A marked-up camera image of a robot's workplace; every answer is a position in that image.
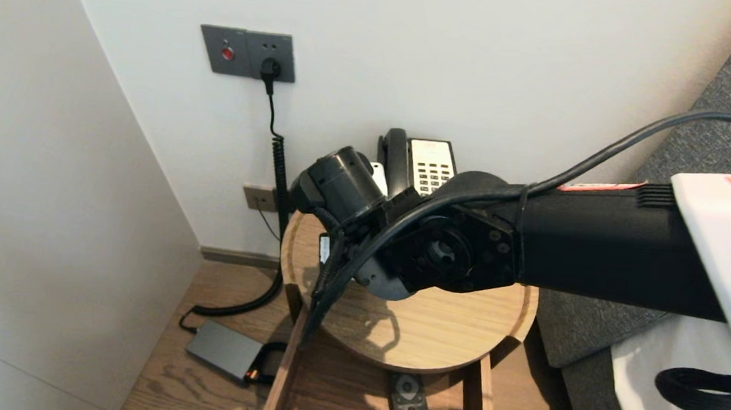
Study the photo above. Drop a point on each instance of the grey power adapter box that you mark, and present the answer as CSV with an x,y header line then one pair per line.
x,y
223,349

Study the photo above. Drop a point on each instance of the beige wall data socket plate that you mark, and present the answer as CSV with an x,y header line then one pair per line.
x,y
256,199

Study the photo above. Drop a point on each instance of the grey wall socket panel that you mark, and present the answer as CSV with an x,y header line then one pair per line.
x,y
222,42

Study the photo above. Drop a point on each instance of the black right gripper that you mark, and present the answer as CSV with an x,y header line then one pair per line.
x,y
351,265

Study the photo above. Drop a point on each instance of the grey upholstered headboard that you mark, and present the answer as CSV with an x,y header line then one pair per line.
x,y
588,330

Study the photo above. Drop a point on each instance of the round wooden nightstand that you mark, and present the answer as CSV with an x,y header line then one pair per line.
x,y
446,333

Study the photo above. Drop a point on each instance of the black and cream telephone base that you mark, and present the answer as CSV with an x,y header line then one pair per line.
x,y
433,158

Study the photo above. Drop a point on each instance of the thin black phone line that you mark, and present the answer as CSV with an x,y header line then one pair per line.
x,y
267,225

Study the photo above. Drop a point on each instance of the grey wooden baseboard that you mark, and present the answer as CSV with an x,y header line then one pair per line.
x,y
233,259

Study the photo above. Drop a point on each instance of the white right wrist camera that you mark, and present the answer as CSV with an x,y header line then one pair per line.
x,y
379,177

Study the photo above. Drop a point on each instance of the grey upholstered bed base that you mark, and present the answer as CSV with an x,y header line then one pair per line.
x,y
596,407

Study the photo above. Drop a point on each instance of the black power plug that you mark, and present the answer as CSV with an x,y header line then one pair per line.
x,y
270,70

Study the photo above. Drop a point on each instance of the black telephone handset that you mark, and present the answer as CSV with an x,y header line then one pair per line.
x,y
395,152

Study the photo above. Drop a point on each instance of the black TV remote control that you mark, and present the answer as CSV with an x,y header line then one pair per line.
x,y
410,407

